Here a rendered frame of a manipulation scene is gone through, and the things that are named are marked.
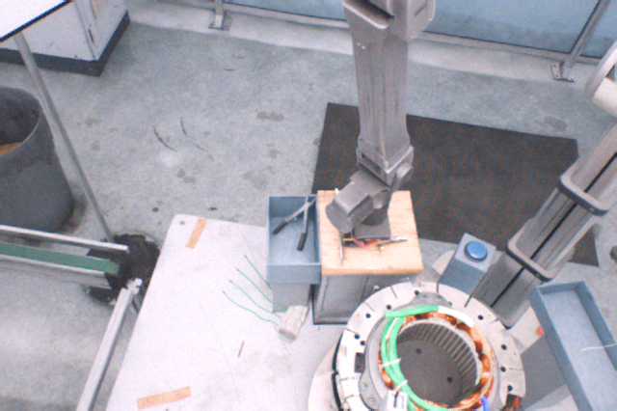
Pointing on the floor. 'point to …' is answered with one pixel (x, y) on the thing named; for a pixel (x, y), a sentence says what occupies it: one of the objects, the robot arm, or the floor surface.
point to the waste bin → (37, 198)
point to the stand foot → (145, 267)
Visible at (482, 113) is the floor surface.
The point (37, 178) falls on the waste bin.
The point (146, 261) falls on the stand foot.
